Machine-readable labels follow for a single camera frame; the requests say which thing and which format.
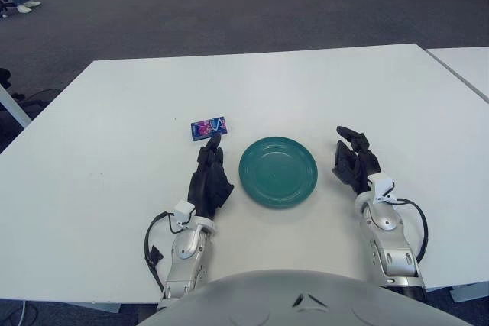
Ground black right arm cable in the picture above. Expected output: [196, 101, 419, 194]
[393, 197, 429, 263]

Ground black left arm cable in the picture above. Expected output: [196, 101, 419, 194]
[144, 210, 181, 293]

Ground white table leg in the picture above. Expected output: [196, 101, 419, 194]
[0, 83, 33, 129]

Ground teal green plate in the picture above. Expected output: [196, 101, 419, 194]
[238, 135, 319, 211]

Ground blue purple gum pack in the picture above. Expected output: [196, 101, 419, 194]
[190, 117, 231, 144]

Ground black office chair base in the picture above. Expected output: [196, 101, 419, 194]
[10, 88, 61, 114]

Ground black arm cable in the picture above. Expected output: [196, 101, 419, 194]
[393, 197, 429, 263]
[144, 210, 181, 293]

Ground white neighbouring table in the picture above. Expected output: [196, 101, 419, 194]
[425, 46, 489, 104]

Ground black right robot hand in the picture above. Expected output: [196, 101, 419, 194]
[330, 125, 382, 195]

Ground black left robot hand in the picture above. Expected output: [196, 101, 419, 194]
[188, 134, 235, 222]

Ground grey robot torso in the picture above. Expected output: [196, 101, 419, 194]
[137, 269, 464, 326]

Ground white table foot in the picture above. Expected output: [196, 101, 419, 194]
[449, 285, 489, 303]

